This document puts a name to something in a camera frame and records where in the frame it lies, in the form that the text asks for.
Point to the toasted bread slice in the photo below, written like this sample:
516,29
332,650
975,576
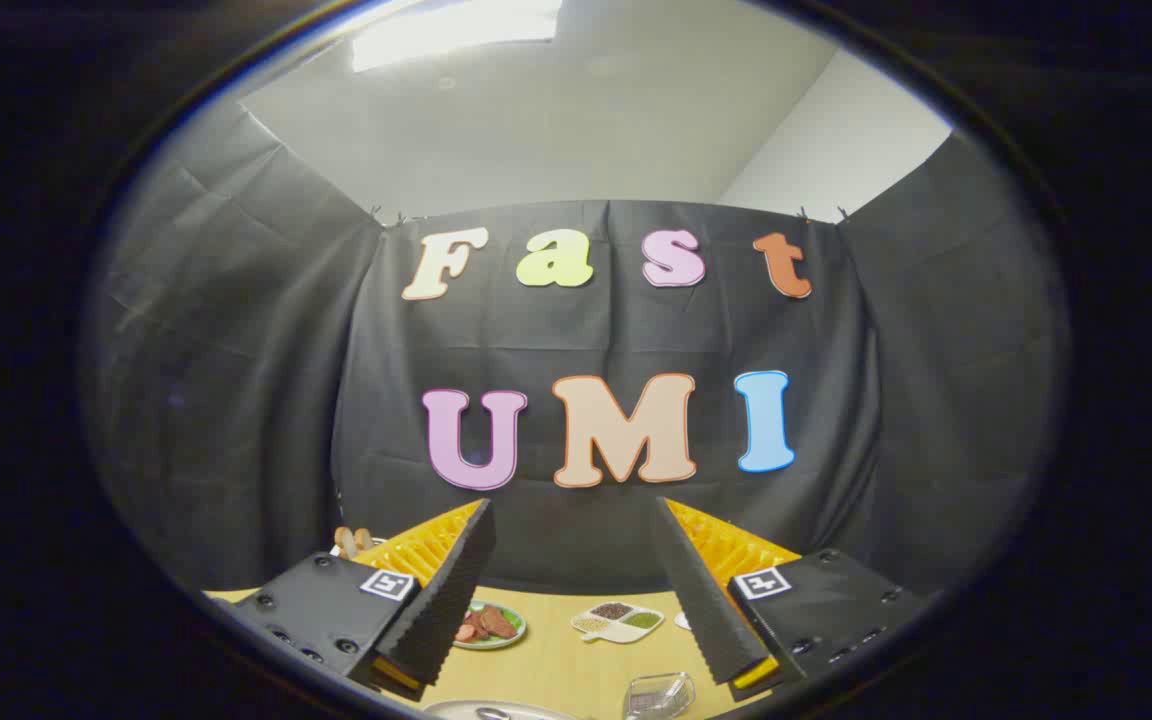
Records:
344,538
363,538

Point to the pink sausage slice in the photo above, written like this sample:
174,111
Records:
465,632

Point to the large white plate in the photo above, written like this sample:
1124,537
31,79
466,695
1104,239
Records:
456,711

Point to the brown meat piece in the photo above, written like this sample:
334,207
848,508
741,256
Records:
496,622

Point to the white toaster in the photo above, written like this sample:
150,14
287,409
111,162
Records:
336,549

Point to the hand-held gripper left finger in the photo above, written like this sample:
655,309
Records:
446,600

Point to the white divided dish with beans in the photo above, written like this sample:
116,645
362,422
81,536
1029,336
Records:
618,620

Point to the pale green plate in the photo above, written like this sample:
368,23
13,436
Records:
506,640

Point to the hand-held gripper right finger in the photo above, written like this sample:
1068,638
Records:
701,590

